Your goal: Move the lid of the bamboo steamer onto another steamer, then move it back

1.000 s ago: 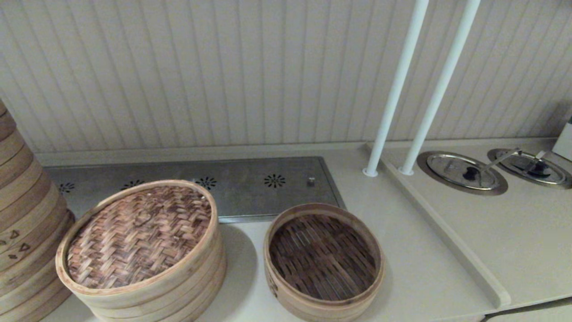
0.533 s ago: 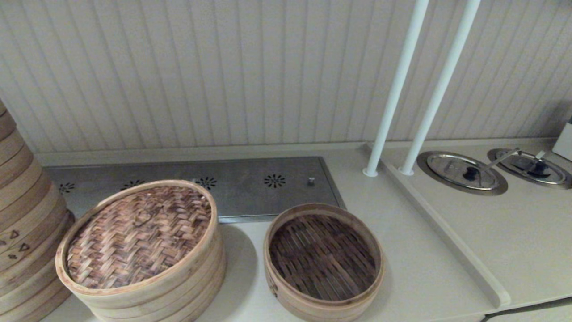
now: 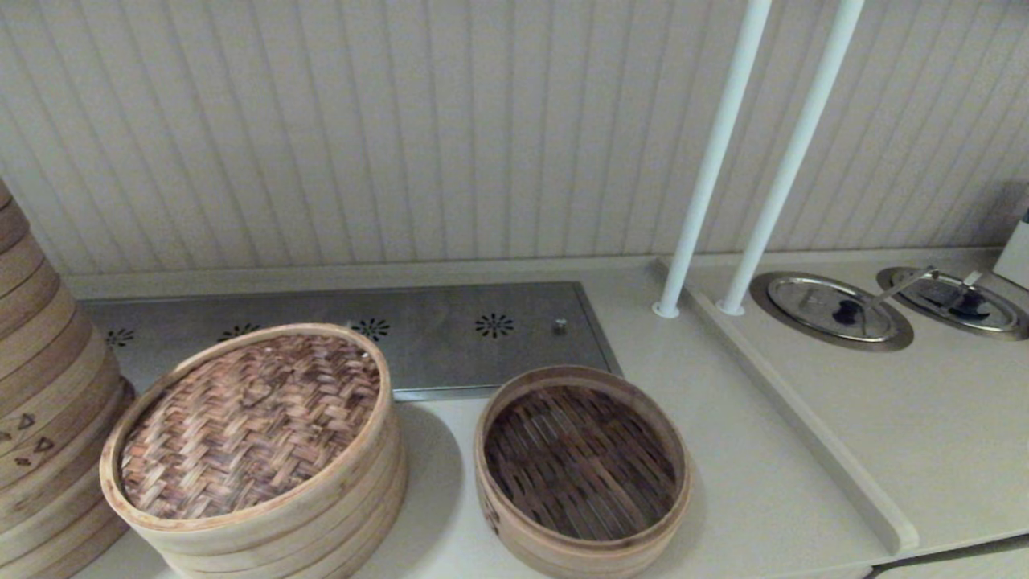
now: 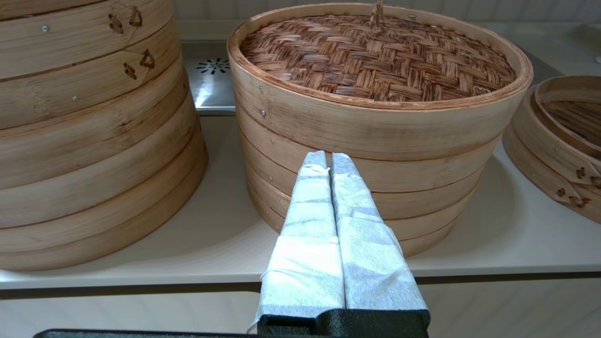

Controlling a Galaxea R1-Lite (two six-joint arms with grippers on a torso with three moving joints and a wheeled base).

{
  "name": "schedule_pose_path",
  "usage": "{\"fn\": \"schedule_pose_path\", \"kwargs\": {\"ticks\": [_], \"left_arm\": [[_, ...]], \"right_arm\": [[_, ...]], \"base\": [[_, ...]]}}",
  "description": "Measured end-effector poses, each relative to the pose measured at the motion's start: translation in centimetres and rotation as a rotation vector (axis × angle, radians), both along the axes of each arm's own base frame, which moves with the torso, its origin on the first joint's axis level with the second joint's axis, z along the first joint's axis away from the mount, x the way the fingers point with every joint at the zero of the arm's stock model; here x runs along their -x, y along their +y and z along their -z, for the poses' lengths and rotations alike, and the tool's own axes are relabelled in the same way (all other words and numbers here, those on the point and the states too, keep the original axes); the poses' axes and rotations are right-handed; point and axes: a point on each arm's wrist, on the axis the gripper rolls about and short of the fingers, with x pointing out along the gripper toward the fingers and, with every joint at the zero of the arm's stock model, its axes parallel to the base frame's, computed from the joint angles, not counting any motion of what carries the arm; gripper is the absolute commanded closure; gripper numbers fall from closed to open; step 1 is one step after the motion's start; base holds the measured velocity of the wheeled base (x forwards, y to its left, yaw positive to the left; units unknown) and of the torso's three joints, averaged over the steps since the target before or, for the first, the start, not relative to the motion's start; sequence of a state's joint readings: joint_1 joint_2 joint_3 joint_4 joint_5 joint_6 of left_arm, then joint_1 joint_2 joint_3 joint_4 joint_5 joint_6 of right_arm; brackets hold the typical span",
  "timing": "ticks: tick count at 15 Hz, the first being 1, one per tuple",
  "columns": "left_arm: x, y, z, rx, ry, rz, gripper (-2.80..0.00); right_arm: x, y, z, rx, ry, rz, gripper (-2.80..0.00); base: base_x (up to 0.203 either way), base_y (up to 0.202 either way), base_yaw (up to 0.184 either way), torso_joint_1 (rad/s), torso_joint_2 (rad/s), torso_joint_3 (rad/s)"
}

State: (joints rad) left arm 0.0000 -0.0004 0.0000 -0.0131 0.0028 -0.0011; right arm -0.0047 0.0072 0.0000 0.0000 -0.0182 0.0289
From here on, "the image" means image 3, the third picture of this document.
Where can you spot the tall stack of bamboo steamers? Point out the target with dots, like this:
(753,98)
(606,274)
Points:
(48,378)

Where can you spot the bamboo steamer basket with liner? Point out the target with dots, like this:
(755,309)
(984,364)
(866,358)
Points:
(338,523)

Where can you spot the white metal pole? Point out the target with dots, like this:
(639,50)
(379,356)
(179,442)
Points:
(711,161)
(792,153)

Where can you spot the white container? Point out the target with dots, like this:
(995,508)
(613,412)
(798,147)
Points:
(1016,257)

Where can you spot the small bamboo steamer basket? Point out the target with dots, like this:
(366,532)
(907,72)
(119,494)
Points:
(583,466)

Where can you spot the woven bamboo steamer lid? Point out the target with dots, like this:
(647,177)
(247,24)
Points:
(249,426)

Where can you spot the perforated stainless steel steam plate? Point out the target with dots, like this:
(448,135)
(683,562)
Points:
(450,354)

